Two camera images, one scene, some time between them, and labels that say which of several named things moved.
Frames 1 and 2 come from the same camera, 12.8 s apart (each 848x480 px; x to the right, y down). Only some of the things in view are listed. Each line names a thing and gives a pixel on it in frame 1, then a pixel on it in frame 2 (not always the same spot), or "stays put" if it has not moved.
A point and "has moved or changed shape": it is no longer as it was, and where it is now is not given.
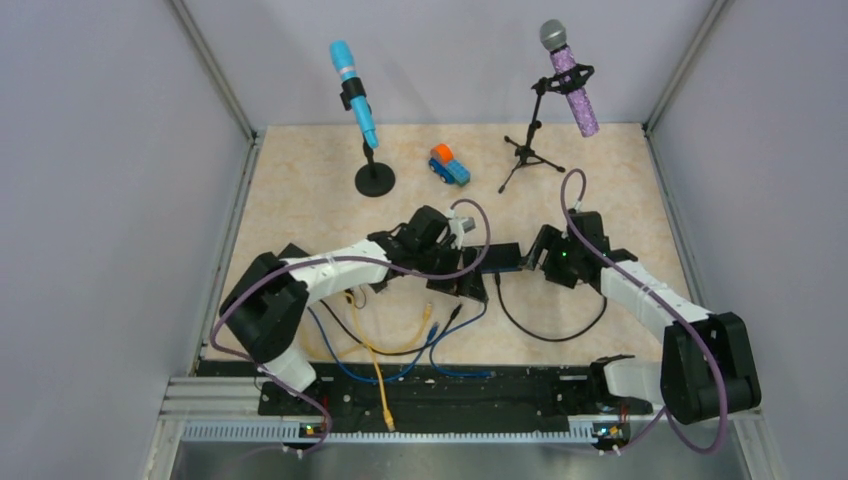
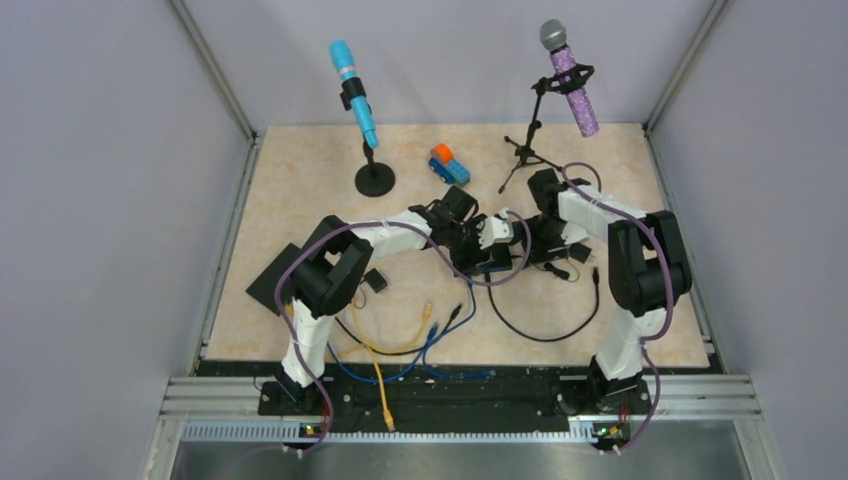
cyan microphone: x=344 y=60 stays put
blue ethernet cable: x=431 y=347 has moved or changed shape
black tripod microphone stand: x=562 y=83 stays put
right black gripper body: x=562 y=263 to x=546 y=234
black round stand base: x=374 y=179 stays put
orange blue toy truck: x=448 y=169 stays put
